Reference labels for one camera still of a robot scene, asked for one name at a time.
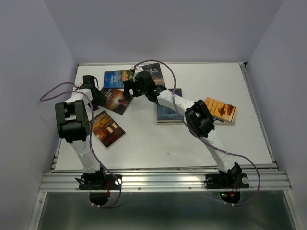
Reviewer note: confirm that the aluminium front rail frame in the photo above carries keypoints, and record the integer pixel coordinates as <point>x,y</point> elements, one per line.
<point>167,198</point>

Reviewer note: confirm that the Three Days to See book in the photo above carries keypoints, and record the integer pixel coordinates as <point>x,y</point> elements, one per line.
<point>115,100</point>

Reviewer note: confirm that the dark red orange book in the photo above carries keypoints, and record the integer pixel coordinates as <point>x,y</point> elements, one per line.
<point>106,129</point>

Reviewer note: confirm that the Nineteen Eighty-Four blue book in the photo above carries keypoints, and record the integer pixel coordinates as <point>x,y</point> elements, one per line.
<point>165,107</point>

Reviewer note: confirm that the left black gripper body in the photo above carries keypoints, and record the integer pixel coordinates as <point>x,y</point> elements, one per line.
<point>97,90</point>

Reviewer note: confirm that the white table board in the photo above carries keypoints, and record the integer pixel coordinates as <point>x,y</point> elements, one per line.
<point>147,144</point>

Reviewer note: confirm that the Tale of Two Cities book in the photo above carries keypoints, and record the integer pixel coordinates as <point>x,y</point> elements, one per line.
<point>155,72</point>

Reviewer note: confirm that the orange Huckleberry Finn book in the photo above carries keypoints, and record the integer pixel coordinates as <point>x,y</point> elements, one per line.
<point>221,111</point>

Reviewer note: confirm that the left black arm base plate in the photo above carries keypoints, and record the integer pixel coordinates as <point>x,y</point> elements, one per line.
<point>109,183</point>

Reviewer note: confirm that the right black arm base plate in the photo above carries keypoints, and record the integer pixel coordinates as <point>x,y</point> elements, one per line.
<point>219,181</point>

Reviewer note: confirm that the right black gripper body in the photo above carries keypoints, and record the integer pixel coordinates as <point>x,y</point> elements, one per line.
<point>138,91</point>

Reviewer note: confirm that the Animal Farm blue book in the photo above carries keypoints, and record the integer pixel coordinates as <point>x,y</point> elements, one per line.
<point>115,79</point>

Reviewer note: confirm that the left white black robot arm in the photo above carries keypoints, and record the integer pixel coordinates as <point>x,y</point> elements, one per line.
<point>74,126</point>

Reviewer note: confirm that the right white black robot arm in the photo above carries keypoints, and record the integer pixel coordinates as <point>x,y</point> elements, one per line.
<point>199,122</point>

